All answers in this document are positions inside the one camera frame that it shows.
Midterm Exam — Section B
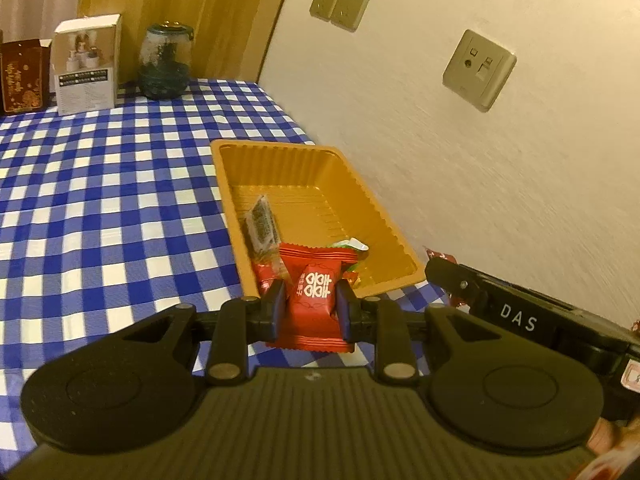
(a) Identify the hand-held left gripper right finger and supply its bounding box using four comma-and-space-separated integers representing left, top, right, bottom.
336, 278, 506, 386

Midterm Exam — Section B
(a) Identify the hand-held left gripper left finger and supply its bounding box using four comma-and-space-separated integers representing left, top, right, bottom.
115, 278, 288, 386

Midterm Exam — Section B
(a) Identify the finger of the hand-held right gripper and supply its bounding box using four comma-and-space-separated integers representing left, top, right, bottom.
425, 257, 488, 311

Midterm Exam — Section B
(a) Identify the red cartoon snack packet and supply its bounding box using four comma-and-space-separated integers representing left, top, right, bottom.
250, 254, 291, 297

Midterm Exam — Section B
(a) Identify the large red snack packet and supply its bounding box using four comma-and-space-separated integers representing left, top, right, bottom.
265, 242, 357, 353

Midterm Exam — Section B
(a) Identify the long white green packet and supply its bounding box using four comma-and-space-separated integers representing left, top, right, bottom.
327, 237, 370, 266

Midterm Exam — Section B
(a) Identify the silver clear snack packet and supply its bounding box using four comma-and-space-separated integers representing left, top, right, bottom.
242, 194, 281, 256

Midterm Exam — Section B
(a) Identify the orange plastic tray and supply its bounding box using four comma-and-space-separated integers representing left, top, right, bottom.
210, 140, 424, 306

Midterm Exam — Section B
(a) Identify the person's right forearm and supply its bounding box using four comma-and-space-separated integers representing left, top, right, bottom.
575, 447, 640, 480

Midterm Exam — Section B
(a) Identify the person's right hand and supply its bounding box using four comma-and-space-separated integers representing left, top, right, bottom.
587, 417, 640, 456

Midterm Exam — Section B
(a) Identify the blue checkered tablecloth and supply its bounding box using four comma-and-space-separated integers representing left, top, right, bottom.
0, 78, 451, 461

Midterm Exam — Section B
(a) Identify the glass jar with green lid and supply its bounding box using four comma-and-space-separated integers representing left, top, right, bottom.
137, 22, 193, 100

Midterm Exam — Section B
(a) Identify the wooden panel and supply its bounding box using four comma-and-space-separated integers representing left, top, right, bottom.
77, 0, 301, 83

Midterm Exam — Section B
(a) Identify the white cardboard box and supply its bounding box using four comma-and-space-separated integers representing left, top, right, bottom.
53, 14, 123, 114

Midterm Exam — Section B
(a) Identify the dark red patterned box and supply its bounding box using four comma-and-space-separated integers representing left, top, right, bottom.
0, 39, 53, 114

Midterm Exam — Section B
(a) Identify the beige wall socket plate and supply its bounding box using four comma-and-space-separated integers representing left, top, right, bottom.
442, 29, 517, 112

